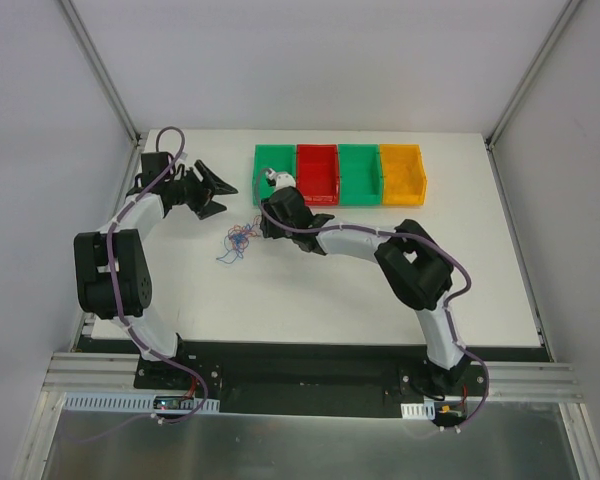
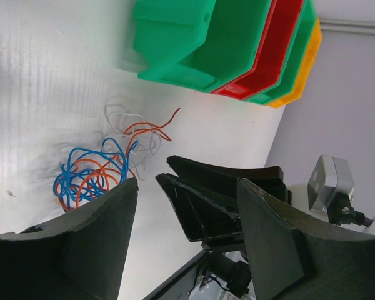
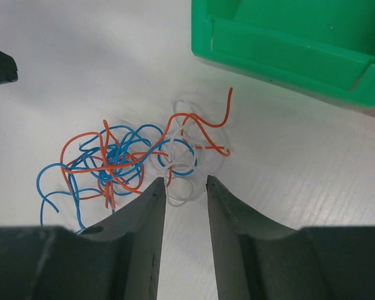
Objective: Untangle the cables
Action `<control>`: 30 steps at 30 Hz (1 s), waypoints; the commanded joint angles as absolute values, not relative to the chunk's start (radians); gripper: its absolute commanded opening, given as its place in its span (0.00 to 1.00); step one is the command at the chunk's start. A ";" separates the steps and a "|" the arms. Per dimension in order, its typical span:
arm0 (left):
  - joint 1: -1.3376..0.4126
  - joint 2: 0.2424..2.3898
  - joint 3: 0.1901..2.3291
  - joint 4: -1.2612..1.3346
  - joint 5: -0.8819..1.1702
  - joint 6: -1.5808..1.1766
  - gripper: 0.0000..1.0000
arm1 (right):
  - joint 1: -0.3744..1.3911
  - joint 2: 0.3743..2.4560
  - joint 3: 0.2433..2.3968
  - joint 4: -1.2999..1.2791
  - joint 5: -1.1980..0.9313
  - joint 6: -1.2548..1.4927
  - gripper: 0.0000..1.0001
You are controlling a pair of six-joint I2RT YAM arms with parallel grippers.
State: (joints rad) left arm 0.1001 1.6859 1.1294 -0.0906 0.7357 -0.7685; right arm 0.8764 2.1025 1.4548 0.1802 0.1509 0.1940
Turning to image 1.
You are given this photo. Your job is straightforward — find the multicolour cable bundle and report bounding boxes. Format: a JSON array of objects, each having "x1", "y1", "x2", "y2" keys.
[{"x1": 215, "y1": 213, "x2": 264, "y2": 266}]

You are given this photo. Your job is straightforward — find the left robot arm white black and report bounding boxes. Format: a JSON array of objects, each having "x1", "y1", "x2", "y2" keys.
[{"x1": 73, "y1": 151, "x2": 238, "y2": 389}]

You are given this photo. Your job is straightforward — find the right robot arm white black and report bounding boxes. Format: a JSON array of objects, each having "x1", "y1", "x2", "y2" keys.
[{"x1": 257, "y1": 187, "x2": 472, "y2": 397}]

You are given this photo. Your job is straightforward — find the green plastic bin left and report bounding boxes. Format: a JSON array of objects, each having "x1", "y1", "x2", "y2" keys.
[{"x1": 252, "y1": 144, "x2": 296, "y2": 205}]

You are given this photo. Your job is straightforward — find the green plastic bin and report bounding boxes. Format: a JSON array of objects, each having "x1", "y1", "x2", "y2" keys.
[
  {"x1": 252, "y1": 144, "x2": 296, "y2": 205},
  {"x1": 338, "y1": 144, "x2": 384, "y2": 207}
]

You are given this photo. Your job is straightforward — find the red plastic bin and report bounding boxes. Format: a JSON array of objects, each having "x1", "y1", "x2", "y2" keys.
[{"x1": 296, "y1": 144, "x2": 340, "y2": 206}]

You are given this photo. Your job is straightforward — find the green plastic bin right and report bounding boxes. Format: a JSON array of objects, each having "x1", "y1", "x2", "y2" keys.
[{"x1": 338, "y1": 144, "x2": 384, "y2": 207}]

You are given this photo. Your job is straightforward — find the yellow plastic bin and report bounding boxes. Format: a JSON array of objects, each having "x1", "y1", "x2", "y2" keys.
[{"x1": 379, "y1": 144, "x2": 427, "y2": 207}]

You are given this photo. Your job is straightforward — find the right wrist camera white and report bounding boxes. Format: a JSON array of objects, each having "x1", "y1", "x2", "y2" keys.
[{"x1": 265, "y1": 169, "x2": 296, "y2": 191}]

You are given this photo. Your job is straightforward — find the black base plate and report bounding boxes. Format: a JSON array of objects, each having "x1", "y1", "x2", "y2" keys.
[{"x1": 74, "y1": 339, "x2": 551, "y2": 416}]

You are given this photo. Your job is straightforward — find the aluminium frame rail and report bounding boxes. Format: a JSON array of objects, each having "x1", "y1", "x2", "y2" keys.
[{"x1": 42, "y1": 352, "x2": 139, "y2": 392}]

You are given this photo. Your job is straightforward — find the left white cable duct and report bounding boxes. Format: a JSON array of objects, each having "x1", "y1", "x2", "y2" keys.
[{"x1": 64, "y1": 393, "x2": 220, "y2": 415}]

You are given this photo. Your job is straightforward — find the white cable duct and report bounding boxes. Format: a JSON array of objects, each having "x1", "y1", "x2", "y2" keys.
[
  {"x1": 400, "y1": 402, "x2": 436, "y2": 421},
  {"x1": 64, "y1": 393, "x2": 220, "y2": 415}
]

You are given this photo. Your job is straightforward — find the right white cable duct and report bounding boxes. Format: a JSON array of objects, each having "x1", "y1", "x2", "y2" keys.
[{"x1": 400, "y1": 402, "x2": 436, "y2": 421}]

